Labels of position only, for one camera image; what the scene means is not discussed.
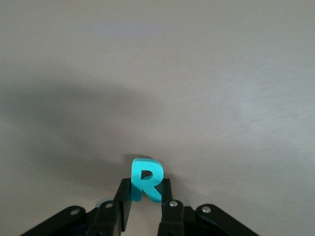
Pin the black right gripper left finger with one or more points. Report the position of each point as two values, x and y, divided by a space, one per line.
105 218

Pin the teal foam letter R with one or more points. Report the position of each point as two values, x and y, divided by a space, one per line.
137 172

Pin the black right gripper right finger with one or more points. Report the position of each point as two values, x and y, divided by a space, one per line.
177 220

